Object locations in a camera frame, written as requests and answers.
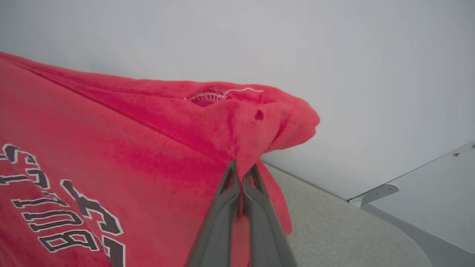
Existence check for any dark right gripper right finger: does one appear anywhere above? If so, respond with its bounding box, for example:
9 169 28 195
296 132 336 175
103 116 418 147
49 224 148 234
243 164 297 267

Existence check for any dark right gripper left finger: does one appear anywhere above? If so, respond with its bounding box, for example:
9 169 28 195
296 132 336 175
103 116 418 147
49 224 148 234
186 160 242 267

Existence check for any red and white garment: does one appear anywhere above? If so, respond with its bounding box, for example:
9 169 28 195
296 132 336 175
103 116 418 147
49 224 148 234
0 51 320 267

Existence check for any grey metal bracket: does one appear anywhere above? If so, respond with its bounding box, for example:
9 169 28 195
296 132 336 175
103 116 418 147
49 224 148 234
348 184 400 207

